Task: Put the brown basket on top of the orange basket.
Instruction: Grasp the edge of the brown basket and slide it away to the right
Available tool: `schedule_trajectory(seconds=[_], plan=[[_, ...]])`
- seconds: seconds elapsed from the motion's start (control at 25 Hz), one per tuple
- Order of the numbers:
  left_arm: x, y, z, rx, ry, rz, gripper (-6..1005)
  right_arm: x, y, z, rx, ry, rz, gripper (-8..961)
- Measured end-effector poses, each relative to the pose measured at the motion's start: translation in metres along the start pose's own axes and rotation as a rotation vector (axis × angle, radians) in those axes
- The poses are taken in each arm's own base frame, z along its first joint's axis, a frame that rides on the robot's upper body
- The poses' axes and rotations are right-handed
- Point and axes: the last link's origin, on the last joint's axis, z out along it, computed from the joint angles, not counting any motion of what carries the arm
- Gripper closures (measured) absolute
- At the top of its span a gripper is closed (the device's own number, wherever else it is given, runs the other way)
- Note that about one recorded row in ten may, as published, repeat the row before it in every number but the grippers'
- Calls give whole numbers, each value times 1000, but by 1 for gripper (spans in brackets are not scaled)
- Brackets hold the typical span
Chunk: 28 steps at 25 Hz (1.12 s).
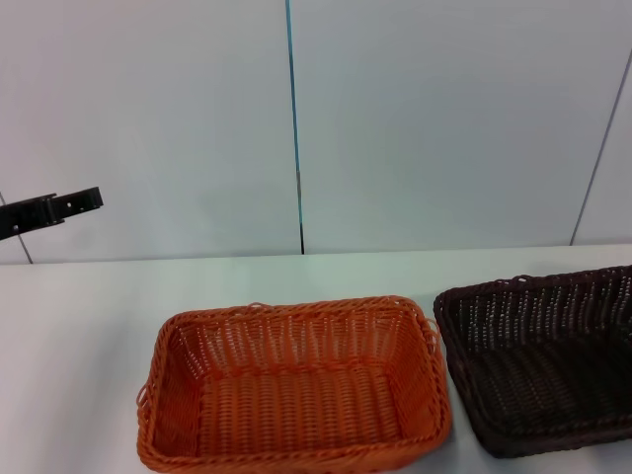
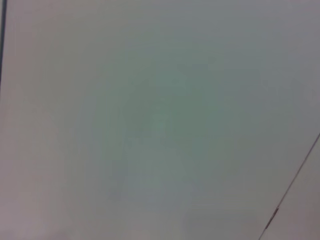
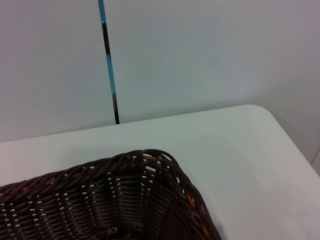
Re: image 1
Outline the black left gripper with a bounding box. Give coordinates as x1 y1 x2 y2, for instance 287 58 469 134
0 186 104 243

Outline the orange woven plastic basket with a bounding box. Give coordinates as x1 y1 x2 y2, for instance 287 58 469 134
133 294 454 474

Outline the dark brown woven basket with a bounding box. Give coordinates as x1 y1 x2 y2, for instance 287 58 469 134
433 264 632 459

